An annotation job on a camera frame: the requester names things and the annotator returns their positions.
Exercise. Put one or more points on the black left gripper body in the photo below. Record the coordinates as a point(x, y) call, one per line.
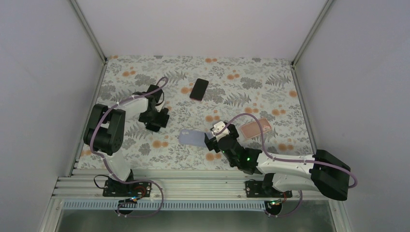
point(152, 117)

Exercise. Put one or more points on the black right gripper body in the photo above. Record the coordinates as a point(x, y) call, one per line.
point(211, 143)

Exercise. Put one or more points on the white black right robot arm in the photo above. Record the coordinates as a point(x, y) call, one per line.
point(321, 172)

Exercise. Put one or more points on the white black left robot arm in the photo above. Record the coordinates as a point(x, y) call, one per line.
point(104, 134)

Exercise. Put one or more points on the pink phone case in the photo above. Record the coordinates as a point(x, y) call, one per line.
point(251, 129)

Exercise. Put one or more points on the black phone pink edge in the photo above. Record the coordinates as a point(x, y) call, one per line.
point(199, 89)

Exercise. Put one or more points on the floral patterned table mat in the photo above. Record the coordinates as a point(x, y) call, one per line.
point(239, 89)

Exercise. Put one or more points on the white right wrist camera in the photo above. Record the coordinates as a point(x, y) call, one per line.
point(219, 130)

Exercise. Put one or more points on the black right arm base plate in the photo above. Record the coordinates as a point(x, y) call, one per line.
point(256, 189)

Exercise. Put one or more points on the grey slotted cable duct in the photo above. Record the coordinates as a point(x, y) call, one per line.
point(152, 205)

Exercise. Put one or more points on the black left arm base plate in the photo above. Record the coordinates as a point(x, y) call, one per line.
point(113, 188)

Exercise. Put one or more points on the right aluminium corner post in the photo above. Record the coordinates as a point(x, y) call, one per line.
point(318, 21)

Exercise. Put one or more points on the aluminium corner post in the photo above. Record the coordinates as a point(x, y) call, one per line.
point(88, 29)
point(318, 21)

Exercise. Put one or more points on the aluminium front rail frame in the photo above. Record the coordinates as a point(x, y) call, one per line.
point(306, 212)

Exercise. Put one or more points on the left aluminium corner post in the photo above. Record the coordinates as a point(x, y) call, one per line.
point(88, 29)

